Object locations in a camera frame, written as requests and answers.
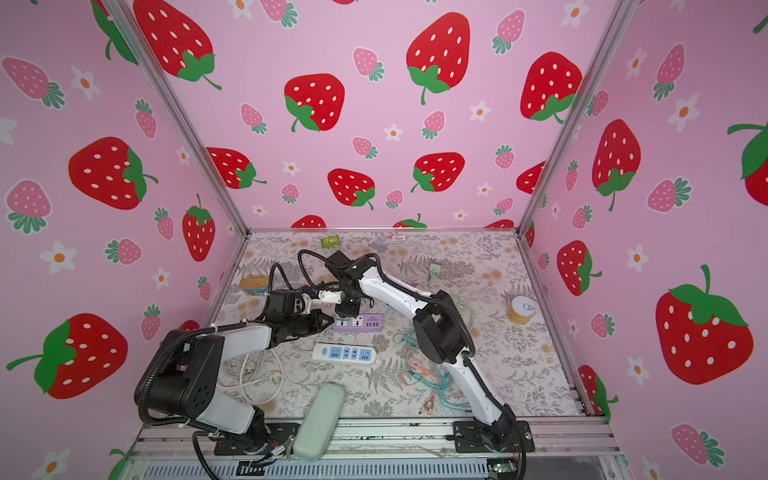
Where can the green snack packet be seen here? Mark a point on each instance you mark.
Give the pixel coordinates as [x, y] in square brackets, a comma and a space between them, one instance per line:
[330, 241]

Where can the white blue power strip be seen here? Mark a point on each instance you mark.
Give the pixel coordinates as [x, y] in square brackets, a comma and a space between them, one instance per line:
[344, 354]

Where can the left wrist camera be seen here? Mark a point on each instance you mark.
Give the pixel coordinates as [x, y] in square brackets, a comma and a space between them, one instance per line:
[314, 298]

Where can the pale green oblong case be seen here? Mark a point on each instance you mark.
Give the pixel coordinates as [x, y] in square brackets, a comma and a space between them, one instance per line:
[319, 423]

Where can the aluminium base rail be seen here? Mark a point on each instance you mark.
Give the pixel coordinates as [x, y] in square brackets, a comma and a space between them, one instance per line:
[433, 448]

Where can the small clear packet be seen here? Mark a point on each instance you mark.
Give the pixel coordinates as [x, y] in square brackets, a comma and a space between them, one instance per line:
[385, 239]

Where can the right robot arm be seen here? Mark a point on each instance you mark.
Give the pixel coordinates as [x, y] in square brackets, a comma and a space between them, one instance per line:
[441, 334]

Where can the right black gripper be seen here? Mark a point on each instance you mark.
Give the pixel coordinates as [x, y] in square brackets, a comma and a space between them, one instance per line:
[348, 311]

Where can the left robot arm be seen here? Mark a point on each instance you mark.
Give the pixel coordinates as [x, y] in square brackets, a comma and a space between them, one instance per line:
[180, 386]

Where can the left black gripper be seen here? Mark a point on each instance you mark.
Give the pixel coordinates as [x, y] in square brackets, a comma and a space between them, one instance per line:
[317, 321]

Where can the purple power strip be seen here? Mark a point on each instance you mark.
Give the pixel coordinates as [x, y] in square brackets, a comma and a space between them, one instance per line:
[364, 323]

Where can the yellow tape roll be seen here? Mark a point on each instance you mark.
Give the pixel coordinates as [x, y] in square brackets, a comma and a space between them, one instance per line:
[521, 310]

